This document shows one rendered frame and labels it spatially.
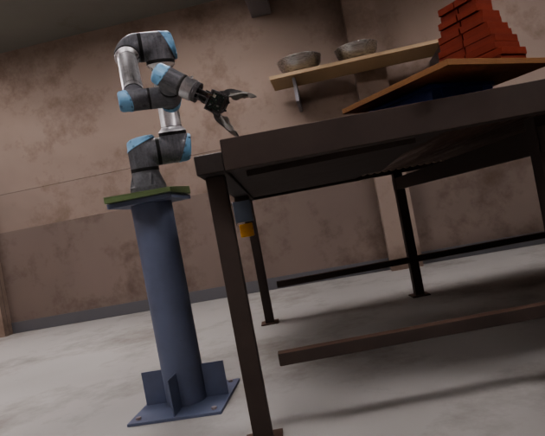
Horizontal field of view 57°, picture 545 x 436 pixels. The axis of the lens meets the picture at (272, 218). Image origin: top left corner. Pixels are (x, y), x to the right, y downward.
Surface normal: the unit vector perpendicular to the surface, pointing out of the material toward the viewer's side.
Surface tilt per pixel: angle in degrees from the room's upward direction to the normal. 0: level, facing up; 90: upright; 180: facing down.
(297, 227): 90
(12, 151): 90
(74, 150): 90
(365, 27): 90
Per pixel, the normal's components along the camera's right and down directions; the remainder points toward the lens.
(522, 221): -0.12, 0.02
